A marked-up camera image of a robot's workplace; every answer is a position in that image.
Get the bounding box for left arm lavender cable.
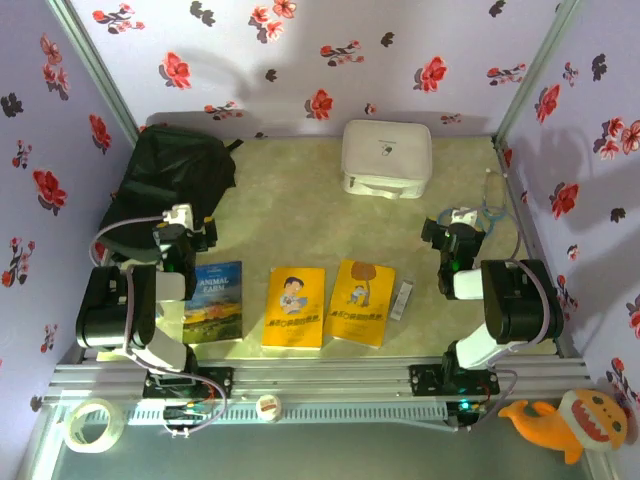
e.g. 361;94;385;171
88;212;169;351

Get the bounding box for white zippered medical case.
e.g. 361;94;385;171
340;118;434;200

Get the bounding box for yellow book with tree picture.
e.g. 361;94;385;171
322;258;397;349

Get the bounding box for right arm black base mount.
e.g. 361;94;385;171
408;363;501;397

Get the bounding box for clear adhesive tape roll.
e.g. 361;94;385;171
63;398;125;455

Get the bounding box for Animal Farm paperback book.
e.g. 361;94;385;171
182;260;245;345

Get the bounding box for aluminium corner post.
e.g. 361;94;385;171
492;0;586;146
46;0;147;147

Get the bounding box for white slotted cable duct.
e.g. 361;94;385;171
123;402;450;427

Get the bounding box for aluminium side rail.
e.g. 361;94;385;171
492;135;586;360

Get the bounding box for yellow book with boy face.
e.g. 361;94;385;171
261;266;327;350

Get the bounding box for black backpack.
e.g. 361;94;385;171
97;123;245;266

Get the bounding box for small white round jar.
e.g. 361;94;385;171
254;394;282;424

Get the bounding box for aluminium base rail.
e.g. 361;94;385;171
42;355;592;407

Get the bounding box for orange shark plush toy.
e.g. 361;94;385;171
497;388;630;465

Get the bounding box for blue stethoscope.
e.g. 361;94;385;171
435;168;510;240

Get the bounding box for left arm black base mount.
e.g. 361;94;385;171
142;366;235;400

